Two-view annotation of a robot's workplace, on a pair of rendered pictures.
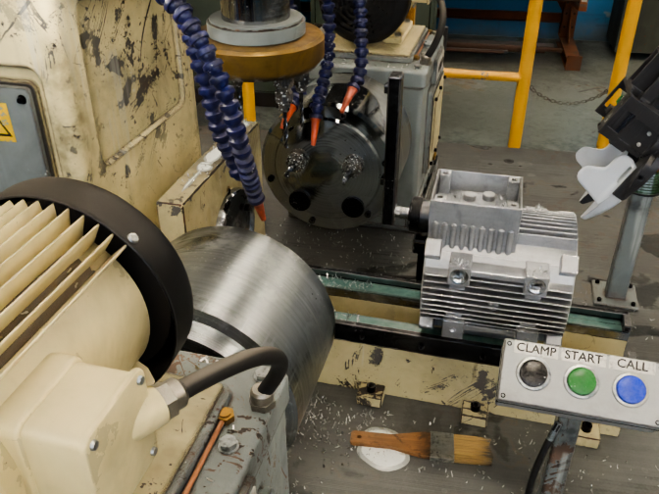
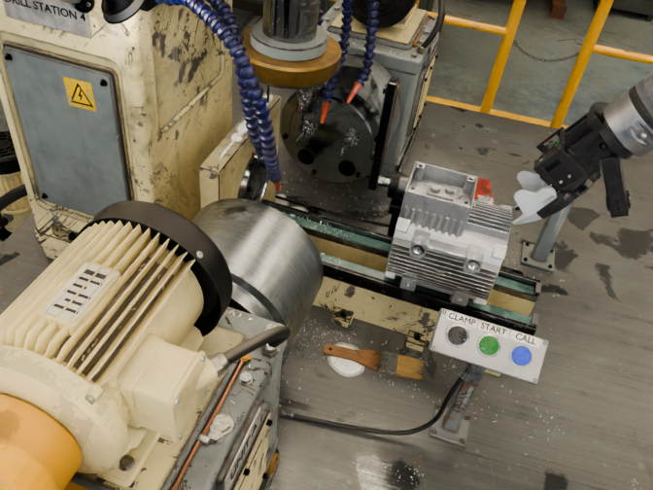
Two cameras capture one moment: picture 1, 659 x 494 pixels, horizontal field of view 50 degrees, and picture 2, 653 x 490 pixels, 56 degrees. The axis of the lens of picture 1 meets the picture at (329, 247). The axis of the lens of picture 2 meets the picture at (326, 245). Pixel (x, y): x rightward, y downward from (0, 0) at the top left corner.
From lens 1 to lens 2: 0.21 m
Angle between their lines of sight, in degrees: 10
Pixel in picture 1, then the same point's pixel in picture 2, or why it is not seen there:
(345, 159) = (346, 131)
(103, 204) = (181, 229)
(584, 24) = not seen: outside the picture
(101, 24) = (167, 23)
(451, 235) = (417, 217)
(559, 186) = (515, 155)
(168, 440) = not seen: hidden behind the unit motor
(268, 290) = (278, 257)
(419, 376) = (379, 309)
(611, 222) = not seen: hidden behind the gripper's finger
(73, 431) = (164, 392)
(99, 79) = (162, 67)
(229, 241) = (254, 215)
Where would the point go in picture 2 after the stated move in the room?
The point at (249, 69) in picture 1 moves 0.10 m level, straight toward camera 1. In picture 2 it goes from (281, 80) to (281, 112)
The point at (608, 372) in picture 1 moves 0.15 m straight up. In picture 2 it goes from (508, 341) to (541, 273)
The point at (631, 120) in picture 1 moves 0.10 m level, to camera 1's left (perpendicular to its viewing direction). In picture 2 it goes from (558, 163) to (493, 156)
